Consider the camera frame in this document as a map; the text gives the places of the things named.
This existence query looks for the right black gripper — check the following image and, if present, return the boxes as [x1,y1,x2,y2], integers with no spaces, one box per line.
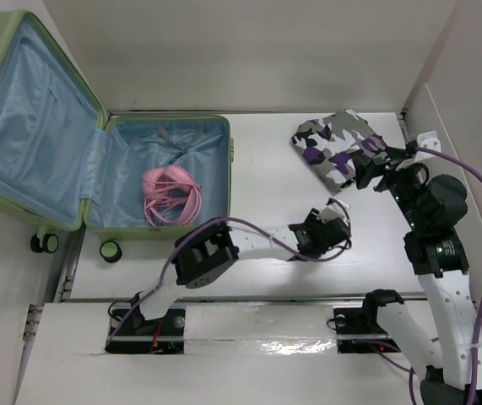
[350,145,427,230]

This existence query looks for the purple camouflage garment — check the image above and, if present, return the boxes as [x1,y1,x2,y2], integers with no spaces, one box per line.
[290,109,387,193]

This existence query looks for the pink wired headphones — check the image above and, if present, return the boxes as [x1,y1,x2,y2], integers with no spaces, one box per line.
[142,165,203,226]

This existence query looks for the green hard-shell suitcase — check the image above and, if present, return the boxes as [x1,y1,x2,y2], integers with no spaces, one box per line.
[0,10,233,263]

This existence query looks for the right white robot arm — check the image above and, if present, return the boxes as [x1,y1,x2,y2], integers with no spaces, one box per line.
[352,143,482,404]

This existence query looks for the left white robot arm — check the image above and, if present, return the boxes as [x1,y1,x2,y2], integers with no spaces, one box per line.
[123,207,351,335]

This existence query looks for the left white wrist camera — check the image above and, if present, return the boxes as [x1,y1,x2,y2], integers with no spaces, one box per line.
[318,197,350,222]

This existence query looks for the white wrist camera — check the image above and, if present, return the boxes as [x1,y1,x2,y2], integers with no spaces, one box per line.
[400,131,441,168]
[318,197,350,222]

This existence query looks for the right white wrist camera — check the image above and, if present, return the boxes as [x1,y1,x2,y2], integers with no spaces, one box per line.
[400,131,441,168]

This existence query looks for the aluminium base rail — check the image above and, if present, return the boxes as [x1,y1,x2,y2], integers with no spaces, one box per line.
[105,301,399,355]

